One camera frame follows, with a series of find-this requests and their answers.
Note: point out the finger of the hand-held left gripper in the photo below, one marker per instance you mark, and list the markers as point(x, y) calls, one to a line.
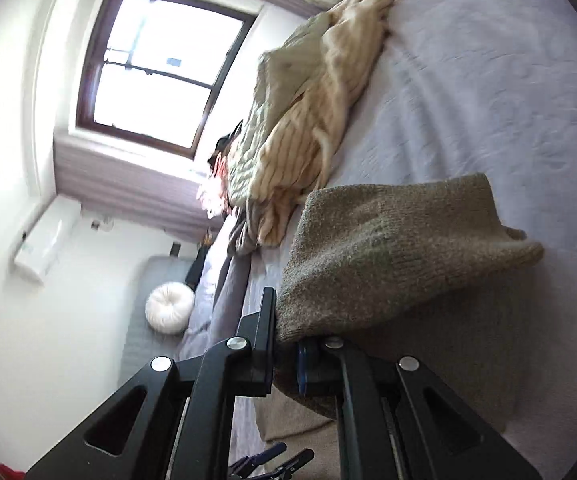
point(253, 462)
point(291, 466)

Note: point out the cream striped garment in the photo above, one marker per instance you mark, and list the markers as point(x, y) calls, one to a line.
point(293, 160)

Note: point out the grey cloth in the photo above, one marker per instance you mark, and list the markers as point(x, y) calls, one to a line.
point(243, 235)

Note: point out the window with dark frame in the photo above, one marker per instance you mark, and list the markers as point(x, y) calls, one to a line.
point(158, 75)

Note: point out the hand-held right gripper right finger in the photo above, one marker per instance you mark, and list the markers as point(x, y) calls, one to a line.
point(306, 367)

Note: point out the pink cloth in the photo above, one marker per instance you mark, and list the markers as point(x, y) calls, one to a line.
point(214, 190)

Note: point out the bed with lilac bedspread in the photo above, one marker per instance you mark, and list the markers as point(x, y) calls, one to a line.
point(468, 85)

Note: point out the brown knit sweater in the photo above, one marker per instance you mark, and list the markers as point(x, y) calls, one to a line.
point(393, 240)

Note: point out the white round cushion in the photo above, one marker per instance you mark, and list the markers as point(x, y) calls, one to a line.
point(169, 308)

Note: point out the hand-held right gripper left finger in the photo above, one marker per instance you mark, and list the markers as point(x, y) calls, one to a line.
point(261, 350)

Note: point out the white wall air conditioner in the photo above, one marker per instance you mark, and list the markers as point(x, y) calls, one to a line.
point(43, 240)

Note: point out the pale green quilted blanket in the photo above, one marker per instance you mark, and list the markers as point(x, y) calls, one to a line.
point(252, 152)

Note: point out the red cloth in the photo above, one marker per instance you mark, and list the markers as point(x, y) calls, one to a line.
point(11, 472)

